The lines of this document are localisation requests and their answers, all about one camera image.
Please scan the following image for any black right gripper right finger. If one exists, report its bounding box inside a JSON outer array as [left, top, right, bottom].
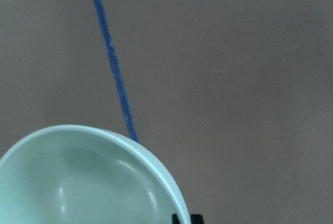
[[190, 214, 203, 224]]

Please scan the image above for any green ceramic bowl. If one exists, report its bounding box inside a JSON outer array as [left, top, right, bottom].
[[1, 125, 190, 223]]

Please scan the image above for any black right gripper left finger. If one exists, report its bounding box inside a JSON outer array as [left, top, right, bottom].
[[172, 214, 180, 224]]

